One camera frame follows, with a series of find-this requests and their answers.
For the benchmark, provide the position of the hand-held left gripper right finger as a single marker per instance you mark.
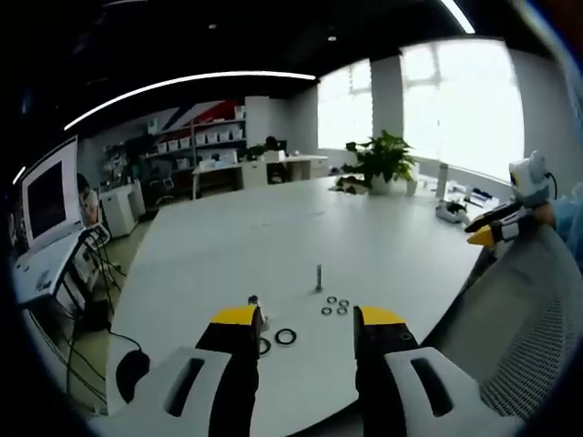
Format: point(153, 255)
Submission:
point(410, 387)

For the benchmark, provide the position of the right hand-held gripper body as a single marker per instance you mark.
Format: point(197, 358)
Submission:
point(530, 177)

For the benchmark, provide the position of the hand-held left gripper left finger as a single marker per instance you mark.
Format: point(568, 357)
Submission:
point(191, 391)

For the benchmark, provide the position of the tall threaded metal stud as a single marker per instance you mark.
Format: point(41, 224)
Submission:
point(318, 277)

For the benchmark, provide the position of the person's right hand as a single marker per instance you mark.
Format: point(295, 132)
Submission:
point(545, 215)

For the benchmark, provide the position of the white device on table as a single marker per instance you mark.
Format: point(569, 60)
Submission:
point(451, 213)

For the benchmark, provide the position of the black round floor object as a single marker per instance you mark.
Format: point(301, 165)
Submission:
point(132, 371)

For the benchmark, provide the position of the grey mesh office chair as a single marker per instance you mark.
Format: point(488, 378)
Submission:
point(524, 296)

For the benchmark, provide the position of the green potted plant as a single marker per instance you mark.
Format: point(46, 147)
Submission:
point(385, 159)

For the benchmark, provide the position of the dark clutter on table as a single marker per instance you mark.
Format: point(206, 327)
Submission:
point(350, 184)

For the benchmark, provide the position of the short ceiling light strip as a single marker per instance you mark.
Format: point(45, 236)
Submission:
point(460, 14)

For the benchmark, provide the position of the white equipment cart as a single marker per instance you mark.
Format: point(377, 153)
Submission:
point(45, 268)

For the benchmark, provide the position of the white low cabinet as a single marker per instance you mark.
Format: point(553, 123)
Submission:
point(120, 209)

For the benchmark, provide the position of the white background desk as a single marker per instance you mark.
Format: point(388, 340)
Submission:
point(255, 170)

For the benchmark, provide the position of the computer monitor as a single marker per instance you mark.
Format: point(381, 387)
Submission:
point(45, 200)

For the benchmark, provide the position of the shelf with white bins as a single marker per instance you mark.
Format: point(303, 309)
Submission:
point(200, 136)

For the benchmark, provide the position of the long ceiling light strip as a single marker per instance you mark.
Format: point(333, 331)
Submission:
point(182, 84)

